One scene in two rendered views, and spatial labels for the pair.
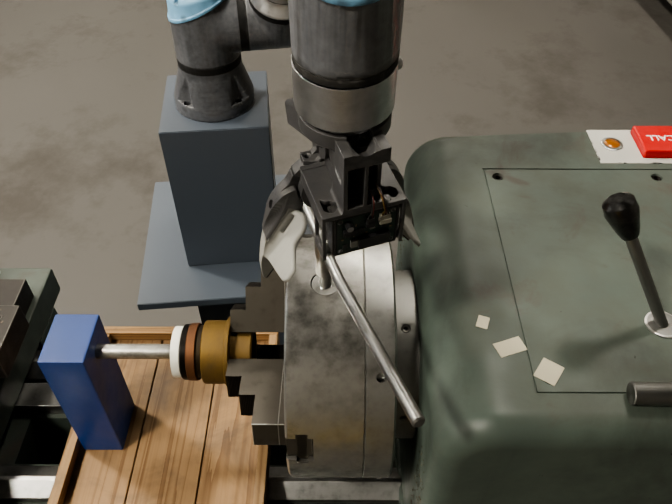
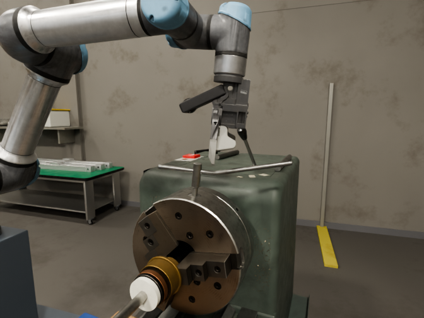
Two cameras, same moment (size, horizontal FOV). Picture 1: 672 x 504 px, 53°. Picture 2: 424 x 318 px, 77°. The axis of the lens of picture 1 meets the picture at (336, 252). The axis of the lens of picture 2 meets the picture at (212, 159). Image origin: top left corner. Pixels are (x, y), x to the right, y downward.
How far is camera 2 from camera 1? 0.75 m
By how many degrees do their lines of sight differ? 68
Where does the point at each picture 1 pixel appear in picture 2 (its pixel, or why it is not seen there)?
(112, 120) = not seen: outside the picture
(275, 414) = (222, 255)
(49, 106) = not seen: outside the picture
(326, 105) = (243, 64)
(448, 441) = (276, 195)
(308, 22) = (242, 34)
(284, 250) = (224, 139)
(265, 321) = (168, 245)
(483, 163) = not seen: hidden behind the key
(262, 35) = (11, 178)
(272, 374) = (196, 256)
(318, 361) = (223, 213)
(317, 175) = (227, 104)
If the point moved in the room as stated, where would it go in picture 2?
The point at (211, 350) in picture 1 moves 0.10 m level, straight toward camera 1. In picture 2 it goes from (167, 267) to (213, 270)
